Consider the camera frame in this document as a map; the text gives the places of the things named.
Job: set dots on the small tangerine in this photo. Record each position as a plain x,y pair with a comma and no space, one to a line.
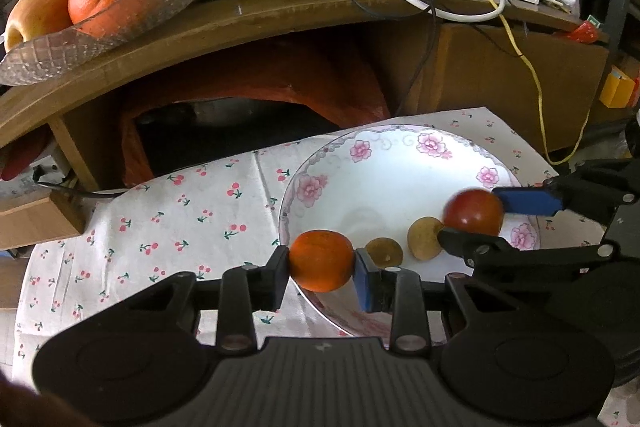
321,261

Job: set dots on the wooden block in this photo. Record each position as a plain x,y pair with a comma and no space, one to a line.
37,219

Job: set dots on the white floral plate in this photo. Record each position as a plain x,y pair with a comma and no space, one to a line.
390,187

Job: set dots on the brown longan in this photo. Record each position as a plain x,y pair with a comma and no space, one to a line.
384,253
422,239

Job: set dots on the clear glass fruit dish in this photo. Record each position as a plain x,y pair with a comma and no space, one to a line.
145,4

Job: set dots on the small red packet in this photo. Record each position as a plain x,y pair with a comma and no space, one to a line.
584,31

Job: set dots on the small yellow box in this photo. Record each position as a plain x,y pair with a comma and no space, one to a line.
617,89

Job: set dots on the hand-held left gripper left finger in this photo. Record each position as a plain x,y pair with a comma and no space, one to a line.
281,279

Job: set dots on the cherry print tablecloth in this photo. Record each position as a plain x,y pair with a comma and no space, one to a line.
200,207

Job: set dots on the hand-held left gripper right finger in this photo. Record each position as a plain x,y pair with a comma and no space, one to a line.
365,279

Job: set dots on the red plastic object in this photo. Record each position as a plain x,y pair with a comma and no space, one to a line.
20,162

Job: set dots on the cardboard box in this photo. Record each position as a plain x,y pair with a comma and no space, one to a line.
520,77

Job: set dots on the yellow red apple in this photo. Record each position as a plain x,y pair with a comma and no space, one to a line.
40,14

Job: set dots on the curved wooden shelf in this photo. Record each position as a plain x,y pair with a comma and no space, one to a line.
250,22

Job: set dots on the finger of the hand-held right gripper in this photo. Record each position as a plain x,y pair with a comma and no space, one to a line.
525,201
465,244

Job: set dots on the red tomato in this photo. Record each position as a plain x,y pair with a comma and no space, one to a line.
472,213

